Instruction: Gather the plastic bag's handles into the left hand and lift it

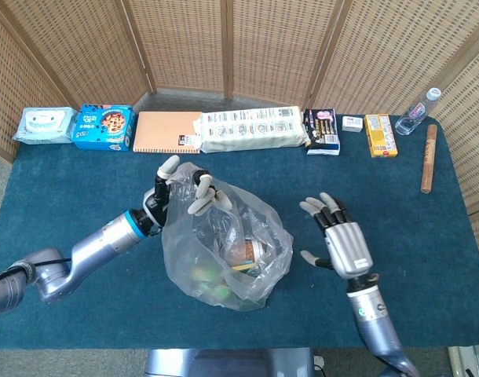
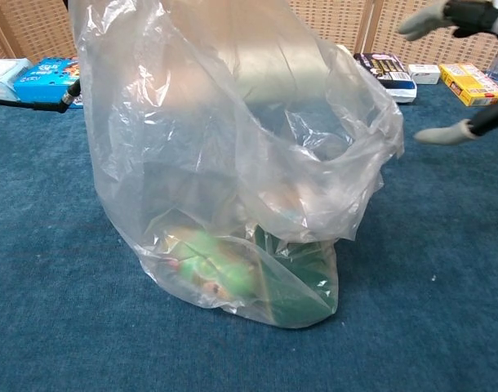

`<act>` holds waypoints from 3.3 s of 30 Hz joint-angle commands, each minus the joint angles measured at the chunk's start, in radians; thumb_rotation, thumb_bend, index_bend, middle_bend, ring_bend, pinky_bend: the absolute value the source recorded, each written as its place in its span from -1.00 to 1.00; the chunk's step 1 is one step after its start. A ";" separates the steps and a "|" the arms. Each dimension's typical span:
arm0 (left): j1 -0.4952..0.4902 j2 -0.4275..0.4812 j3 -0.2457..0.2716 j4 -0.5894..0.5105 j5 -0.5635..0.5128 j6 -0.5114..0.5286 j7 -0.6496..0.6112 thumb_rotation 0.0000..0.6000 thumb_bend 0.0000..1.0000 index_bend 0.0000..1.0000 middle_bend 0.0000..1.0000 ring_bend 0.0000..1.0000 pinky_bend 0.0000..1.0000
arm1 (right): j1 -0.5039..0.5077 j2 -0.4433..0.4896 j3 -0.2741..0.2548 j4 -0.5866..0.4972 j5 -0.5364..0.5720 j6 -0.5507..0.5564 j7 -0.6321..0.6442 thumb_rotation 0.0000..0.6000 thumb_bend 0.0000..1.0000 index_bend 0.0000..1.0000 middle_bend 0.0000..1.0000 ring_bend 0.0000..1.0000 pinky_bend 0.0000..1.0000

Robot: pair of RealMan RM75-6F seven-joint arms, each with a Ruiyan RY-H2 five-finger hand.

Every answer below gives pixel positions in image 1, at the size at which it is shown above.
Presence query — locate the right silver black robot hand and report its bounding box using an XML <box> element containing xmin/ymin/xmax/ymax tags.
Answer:
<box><xmin>299</xmin><ymin>192</ymin><xmax>374</xmax><ymax>280</ymax></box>

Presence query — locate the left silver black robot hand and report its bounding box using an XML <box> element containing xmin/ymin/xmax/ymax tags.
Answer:
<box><xmin>142</xmin><ymin>155</ymin><xmax>231</xmax><ymax>236</ymax></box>

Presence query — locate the clear plastic bag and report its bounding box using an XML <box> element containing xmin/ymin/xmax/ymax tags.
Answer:
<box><xmin>160</xmin><ymin>162</ymin><xmax>294</xmax><ymax>313</ymax></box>

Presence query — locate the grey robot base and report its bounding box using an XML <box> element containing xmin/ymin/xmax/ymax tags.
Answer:
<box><xmin>144</xmin><ymin>347</ymin><xmax>317</xmax><ymax>377</ymax></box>

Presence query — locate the orange spiral notebook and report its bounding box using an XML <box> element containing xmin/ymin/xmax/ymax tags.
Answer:
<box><xmin>132</xmin><ymin>111</ymin><xmax>203</xmax><ymax>154</ymax></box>

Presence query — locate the green yellow scouring sponge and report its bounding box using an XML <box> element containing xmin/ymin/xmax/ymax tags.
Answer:
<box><xmin>231</xmin><ymin>262</ymin><xmax>260</xmax><ymax>278</ymax></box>

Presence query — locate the long white tissue pack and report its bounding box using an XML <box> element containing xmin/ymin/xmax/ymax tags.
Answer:
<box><xmin>192</xmin><ymin>105</ymin><xmax>310</xmax><ymax>154</ymax></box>

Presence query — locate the green matryoshka doll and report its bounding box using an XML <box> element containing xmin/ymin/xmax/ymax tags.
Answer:
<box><xmin>192</xmin><ymin>266</ymin><xmax>235</xmax><ymax>303</ymax></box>

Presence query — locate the yellow cardboard box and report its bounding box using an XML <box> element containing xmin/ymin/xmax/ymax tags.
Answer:
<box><xmin>364</xmin><ymin>113</ymin><xmax>399</xmax><ymax>159</ymax></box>

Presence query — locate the blue carpet table cover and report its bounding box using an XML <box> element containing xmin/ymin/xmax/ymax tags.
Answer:
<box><xmin>0</xmin><ymin>115</ymin><xmax>479</xmax><ymax>350</ymax></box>

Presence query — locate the dark pen refill package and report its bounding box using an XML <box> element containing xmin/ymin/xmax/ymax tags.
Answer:
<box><xmin>303</xmin><ymin>108</ymin><xmax>342</xmax><ymax>156</ymax></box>

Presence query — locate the brown wooden stick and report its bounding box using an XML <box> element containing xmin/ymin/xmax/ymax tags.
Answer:
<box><xmin>420</xmin><ymin>124</ymin><xmax>438</xmax><ymax>194</ymax></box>

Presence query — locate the blue cookie box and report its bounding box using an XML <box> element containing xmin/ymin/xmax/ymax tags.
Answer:
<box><xmin>72</xmin><ymin>103</ymin><xmax>137</xmax><ymax>152</ymax></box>

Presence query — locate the small white box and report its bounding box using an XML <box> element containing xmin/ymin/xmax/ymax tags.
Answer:
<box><xmin>341</xmin><ymin>115</ymin><xmax>364</xmax><ymax>134</ymax></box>

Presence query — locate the clear plastic water bottle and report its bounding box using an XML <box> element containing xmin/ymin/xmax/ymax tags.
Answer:
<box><xmin>394</xmin><ymin>86</ymin><xmax>443</xmax><ymax>137</ymax></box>

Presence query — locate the wicker folding screen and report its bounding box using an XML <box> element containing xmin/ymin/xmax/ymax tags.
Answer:
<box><xmin>0</xmin><ymin>0</ymin><xmax>479</xmax><ymax>276</ymax></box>

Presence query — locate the pale blue wet wipes pack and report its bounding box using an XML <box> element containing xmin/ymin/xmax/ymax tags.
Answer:
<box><xmin>12</xmin><ymin>106</ymin><xmax>78</xmax><ymax>145</ymax></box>

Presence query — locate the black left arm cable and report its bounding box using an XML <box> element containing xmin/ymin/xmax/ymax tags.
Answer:
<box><xmin>0</xmin><ymin>257</ymin><xmax>74</xmax><ymax>287</ymax></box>

